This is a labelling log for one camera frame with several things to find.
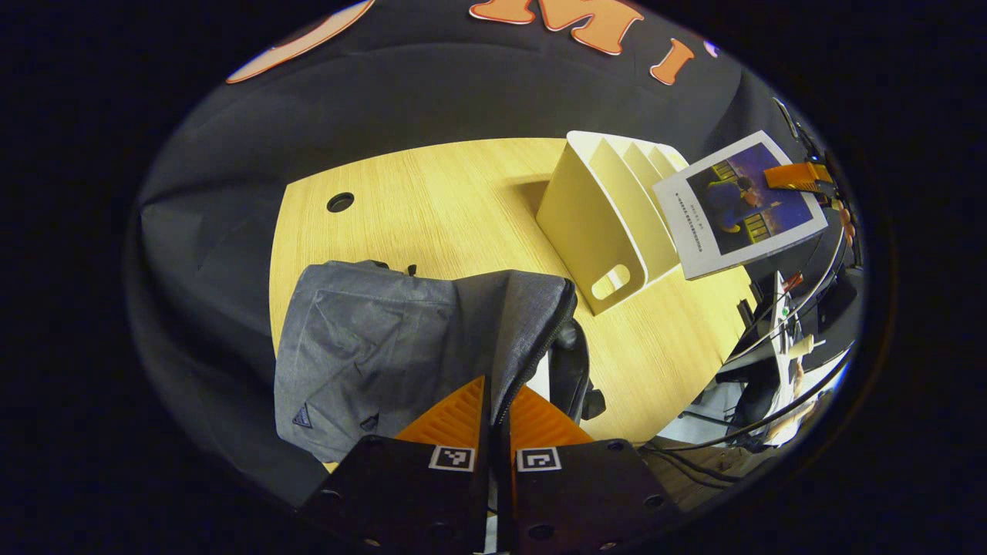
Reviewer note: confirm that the cream plastic bookshelf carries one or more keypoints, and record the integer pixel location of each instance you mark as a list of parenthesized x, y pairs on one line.
[(594, 223)]

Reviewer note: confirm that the white book blue cover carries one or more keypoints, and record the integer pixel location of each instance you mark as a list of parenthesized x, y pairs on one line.
[(740, 204)]

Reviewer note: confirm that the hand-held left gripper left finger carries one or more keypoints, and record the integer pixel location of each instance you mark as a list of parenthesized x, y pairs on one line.
[(486, 439)]

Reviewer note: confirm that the white desktop device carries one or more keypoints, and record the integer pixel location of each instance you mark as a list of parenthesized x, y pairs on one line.
[(786, 324)]

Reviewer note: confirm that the white book portrait cover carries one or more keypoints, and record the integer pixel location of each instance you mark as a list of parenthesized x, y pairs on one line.
[(542, 378)]

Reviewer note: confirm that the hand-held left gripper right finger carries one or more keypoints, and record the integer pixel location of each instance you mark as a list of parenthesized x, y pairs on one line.
[(506, 462)]

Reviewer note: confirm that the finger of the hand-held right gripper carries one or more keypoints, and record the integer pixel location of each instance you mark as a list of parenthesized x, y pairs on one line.
[(798, 177)]

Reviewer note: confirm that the grey schoolbag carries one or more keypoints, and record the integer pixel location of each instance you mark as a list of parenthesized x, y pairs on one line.
[(370, 347)]

